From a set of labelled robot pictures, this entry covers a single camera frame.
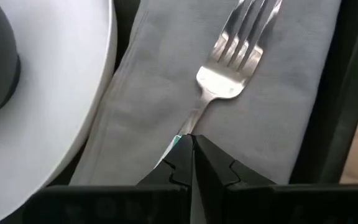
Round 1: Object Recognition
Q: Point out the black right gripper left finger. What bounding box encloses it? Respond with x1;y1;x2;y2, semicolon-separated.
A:
22;134;195;224

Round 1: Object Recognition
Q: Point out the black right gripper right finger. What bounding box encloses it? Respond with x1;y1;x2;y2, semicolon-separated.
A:
193;134;358;224

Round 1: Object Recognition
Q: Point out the silver fork teal handle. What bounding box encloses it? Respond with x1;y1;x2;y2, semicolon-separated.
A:
154;0;283;169

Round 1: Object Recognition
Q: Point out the grey cloth napkin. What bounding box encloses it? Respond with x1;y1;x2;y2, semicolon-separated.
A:
69;0;343;187

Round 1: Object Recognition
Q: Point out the white round plate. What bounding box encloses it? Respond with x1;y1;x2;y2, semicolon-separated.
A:
0;0;118;224

